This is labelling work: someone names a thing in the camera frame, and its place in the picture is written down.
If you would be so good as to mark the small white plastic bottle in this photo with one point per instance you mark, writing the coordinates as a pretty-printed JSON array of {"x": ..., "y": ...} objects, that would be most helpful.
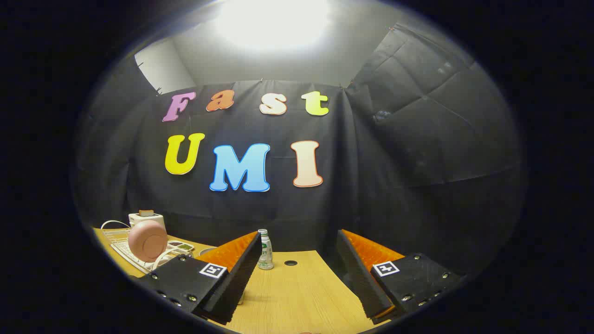
[{"x": 265, "y": 253}]

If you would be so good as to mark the black backdrop cloth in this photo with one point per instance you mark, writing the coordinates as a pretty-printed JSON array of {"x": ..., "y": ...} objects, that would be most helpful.
[{"x": 371, "y": 185}]

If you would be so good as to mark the toasted bread slice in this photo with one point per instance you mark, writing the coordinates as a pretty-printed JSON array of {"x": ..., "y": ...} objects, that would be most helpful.
[{"x": 146, "y": 213}]

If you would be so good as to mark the white toaster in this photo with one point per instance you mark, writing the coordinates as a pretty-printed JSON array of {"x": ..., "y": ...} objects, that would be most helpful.
[{"x": 139, "y": 220}]

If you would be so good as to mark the white divided dish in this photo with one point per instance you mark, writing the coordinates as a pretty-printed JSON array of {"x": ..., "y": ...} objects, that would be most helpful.
[{"x": 180, "y": 246}]

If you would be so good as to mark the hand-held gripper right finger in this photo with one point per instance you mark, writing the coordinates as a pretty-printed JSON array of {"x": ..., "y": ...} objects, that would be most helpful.
[{"x": 359, "y": 273}]

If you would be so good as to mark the pink plate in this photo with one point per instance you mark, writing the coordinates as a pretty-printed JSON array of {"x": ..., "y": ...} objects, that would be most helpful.
[{"x": 147, "y": 241}]

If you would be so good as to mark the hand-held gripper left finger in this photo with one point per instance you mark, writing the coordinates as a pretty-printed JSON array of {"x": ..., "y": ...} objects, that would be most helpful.
[{"x": 234, "y": 278}]

